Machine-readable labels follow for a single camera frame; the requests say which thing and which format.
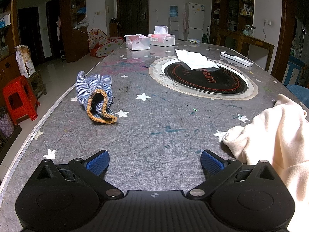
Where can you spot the polka-dot play tent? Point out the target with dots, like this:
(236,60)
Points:
(103,46)

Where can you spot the white power strip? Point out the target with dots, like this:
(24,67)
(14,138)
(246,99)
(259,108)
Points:
(236,59)

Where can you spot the built-in round induction hob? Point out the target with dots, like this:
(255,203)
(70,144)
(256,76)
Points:
(205,82)

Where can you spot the red plastic stool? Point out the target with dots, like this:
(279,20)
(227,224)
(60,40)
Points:
(20,96)

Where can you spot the tall white tissue box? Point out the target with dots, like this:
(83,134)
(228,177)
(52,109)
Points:
(161,40)

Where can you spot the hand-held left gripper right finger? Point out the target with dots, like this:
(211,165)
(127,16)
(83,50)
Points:
(212,162)

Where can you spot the wide wooden shelf cabinet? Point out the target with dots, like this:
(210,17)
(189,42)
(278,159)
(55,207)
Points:
(231,7)

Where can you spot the cream sweatshirt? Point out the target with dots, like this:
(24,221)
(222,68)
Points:
(277,137)

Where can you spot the low white tissue box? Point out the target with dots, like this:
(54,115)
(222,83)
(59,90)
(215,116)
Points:
(136,43)

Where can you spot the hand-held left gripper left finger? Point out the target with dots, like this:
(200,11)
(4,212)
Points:
(97,162)

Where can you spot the white paper tissue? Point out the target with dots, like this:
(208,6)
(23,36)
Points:
(195,59)

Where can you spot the dark entrance door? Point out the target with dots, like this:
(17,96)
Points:
(132,9)

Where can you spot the blue water bottle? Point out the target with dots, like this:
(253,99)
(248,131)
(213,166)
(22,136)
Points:
(173,11)

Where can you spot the blue chair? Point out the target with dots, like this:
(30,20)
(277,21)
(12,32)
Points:
(298,91)

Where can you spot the white paper sack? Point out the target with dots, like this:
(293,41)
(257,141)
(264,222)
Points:
(24,61)

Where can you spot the blue knit work glove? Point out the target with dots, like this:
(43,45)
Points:
(95,94)

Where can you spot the glass jar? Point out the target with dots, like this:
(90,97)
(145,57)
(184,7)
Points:
(246,30)

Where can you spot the white refrigerator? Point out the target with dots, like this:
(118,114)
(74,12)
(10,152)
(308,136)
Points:
(194,21)

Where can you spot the wooden stool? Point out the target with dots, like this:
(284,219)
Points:
(38,82)

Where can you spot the white water dispenser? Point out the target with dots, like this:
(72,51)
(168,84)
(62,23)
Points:
(173,29)

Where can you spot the tall wooden display cabinet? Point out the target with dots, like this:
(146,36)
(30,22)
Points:
(72,36)

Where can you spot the dark wooden side table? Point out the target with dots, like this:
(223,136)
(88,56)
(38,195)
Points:
(248,41)

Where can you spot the grey star-print table cover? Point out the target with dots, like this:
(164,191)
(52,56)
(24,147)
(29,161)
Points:
(154,130)

